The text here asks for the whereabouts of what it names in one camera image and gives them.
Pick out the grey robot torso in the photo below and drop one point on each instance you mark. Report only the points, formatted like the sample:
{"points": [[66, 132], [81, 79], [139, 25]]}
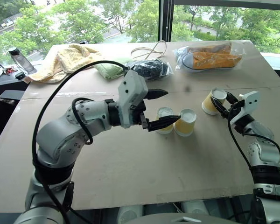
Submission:
{"points": [[184, 219]]}

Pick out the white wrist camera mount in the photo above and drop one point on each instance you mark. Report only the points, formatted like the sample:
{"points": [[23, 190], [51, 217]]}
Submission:
{"points": [[247, 105], [130, 93]]}

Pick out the black side desk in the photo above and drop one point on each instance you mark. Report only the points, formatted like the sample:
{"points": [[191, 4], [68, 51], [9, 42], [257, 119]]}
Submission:
{"points": [[4, 84]]}

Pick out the yellow paper cup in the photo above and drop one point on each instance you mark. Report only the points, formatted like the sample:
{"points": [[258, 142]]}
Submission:
{"points": [[185, 124], [208, 103], [163, 112]]}

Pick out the grey rounded shape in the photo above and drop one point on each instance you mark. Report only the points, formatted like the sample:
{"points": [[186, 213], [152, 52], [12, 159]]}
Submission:
{"points": [[130, 214], [194, 207]]}

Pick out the small black round object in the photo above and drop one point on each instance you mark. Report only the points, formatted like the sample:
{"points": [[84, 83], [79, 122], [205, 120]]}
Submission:
{"points": [[19, 75]]}

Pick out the dark transparent water bottle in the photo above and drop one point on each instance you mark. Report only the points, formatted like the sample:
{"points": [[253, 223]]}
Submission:
{"points": [[23, 61]]}

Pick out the dark grey flat sheet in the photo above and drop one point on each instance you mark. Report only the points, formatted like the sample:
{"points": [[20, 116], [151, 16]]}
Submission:
{"points": [[12, 95]]}

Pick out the light green folded cloth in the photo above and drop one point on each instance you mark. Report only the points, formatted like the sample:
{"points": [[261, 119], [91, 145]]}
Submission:
{"points": [[109, 70]]}

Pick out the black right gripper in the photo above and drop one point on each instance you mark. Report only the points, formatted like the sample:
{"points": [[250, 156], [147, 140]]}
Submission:
{"points": [[234, 107]]}

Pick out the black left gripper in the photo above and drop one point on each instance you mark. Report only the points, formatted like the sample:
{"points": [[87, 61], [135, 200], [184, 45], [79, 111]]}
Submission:
{"points": [[142, 114]]}

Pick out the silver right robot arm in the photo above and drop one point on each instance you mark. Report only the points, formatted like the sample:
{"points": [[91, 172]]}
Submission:
{"points": [[263, 154]]}

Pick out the black item in plastic bag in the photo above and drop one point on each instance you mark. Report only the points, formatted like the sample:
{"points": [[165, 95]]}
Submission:
{"points": [[151, 68]]}

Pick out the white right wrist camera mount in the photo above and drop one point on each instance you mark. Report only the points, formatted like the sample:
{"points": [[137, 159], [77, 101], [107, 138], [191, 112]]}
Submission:
{"points": [[247, 105]]}

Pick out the dark window frame post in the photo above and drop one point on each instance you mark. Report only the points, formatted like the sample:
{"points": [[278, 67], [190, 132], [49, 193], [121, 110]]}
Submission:
{"points": [[166, 21]]}

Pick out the small red object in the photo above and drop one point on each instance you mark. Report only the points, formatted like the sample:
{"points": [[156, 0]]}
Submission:
{"points": [[9, 69]]}

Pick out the orange sneakers in bag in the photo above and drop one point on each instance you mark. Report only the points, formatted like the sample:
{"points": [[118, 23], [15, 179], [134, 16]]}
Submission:
{"points": [[178, 54]]}

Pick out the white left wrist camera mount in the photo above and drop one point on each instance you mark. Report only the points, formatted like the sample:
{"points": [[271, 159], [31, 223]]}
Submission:
{"points": [[130, 93]]}

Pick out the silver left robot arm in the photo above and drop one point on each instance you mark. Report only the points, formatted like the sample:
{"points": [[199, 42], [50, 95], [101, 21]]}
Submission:
{"points": [[58, 137]]}

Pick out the yellow terry towel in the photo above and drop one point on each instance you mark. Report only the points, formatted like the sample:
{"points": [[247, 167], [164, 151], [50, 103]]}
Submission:
{"points": [[60, 63]]}

